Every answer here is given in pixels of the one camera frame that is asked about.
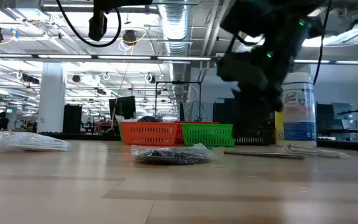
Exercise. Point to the bagged black round hairbrush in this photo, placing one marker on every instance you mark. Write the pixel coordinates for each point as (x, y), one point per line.
(172, 154)
(149, 119)

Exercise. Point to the orange plastic basket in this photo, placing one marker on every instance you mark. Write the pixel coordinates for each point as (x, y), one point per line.
(149, 133)

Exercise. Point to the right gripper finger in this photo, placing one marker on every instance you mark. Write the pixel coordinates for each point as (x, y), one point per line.
(253, 102)
(278, 104)

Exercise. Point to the person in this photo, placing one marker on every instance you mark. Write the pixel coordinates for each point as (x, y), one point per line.
(2, 122)

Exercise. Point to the black cabinet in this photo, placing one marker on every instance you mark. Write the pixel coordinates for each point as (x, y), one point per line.
(72, 118)

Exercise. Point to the black background monitor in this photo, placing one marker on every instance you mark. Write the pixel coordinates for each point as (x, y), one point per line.
(123, 107)

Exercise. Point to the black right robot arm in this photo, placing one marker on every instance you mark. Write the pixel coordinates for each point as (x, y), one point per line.
(259, 15)

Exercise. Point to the black partition panel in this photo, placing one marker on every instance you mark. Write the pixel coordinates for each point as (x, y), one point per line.
(224, 112)

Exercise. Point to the bagged nail clipper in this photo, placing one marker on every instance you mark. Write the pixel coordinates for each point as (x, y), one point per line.
(319, 151)

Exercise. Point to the Lysol wipes canister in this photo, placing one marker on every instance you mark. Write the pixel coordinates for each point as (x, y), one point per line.
(300, 109)

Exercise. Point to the green plastic basket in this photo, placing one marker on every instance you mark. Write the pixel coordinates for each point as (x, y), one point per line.
(120, 133)
(208, 135)

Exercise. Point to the long light strip bar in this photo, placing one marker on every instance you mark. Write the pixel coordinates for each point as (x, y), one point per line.
(104, 57)

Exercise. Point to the grey background monitor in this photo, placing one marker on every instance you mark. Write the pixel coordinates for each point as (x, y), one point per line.
(340, 113)

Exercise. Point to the silver ventilation duct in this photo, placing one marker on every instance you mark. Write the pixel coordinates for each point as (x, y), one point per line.
(176, 28)

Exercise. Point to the white building column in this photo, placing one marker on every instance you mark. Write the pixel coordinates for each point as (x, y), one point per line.
(51, 96)

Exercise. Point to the black background rig frame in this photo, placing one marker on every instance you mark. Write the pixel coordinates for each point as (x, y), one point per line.
(179, 82)

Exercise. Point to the black plastic basket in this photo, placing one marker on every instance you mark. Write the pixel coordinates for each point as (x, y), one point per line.
(259, 138)

